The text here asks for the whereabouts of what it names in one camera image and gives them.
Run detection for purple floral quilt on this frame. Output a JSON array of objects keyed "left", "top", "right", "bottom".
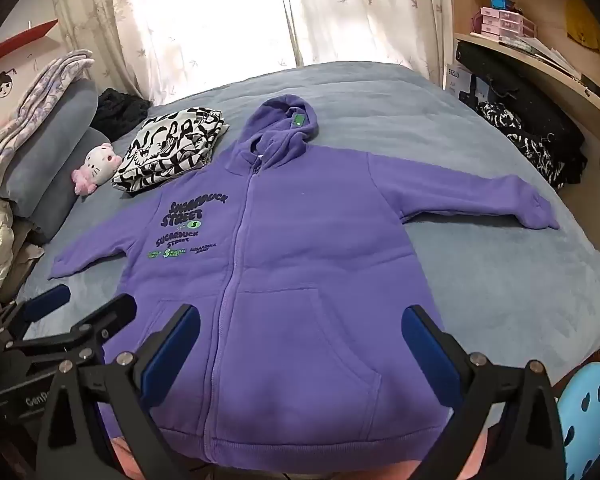
[{"left": 0, "top": 50, "right": 96, "bottom": 171}]

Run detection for yellow paper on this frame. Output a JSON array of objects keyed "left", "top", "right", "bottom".
[{"left": 566, "top": 0, "right": 600, "bottom": 53}]

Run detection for stack of papers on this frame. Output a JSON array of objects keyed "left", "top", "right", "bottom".
[{"left": 500, "top": 35, "right": 581, "bottom": 78}]

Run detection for white cardboard box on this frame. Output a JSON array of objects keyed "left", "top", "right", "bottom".
[{"left": 444, "top": 62, "right": 476, "bottom": 103}]

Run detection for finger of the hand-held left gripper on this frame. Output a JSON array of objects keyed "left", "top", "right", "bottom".
[
  {"left": 0, "top": 284, "right": 72, "bottom": 347},
  {"left": 5, "top": 292, "right": 138, "bottom": 369}
]

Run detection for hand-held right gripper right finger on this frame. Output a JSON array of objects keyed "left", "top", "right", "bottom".
[{"left": 401, "top": 305, "right": 567, "bottom": 480}]

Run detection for sheer leaf-print curtain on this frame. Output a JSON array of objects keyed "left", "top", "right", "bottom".
[
  {"left": 282, "top": 0, "right": 451, "bottom": 86},
  {"left": 46, "top": 0, "right": 301, "bottom": 106}
]

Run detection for black cloth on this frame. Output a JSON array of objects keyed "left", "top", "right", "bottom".
[{"left": 92, "top": 88, "right": 152, "bottom": 141}]

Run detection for purple zip hoodie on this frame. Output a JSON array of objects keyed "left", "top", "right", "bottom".
[{"left": 48, "top": 97, "right": 561, "bottom": 463}]

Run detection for blue plastic stool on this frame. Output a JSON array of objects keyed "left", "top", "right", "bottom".
[{"left": 557, "top": 360, "right": 600, "bottom": 480}]

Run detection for grey-blue bed blanket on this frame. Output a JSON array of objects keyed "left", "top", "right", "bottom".
[{"left": 10, "top": 61, "right": 600, "bottom": 386}]

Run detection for black and white printed garment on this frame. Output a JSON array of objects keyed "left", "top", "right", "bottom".
[{"left": 111, "top": 106, "right": 231, "bottom": 197}]

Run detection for white and pink cat plush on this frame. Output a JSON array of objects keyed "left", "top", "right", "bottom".
[{"left": 71, "top": 142, "right": 122, "bottom": 196}]

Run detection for black and white patterned clothes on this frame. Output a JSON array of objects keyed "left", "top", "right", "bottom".
[{"left": 475, "top": 101, "right": 563, "bottom": 188}]

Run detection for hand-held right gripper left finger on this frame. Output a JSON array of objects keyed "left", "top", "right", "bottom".
[{"left": 34, "top": 303, "right": 202, "bottom": 480}]

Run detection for pink drawer organizer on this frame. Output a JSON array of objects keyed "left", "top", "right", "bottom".
[{"left": 480, "top": 7, "right": 537, "bottom": 43}]

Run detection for cartoon wall decoration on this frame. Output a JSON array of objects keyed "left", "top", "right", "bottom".
[{"left": 0, "top": 19, "right": 61, "bottom": 116}]

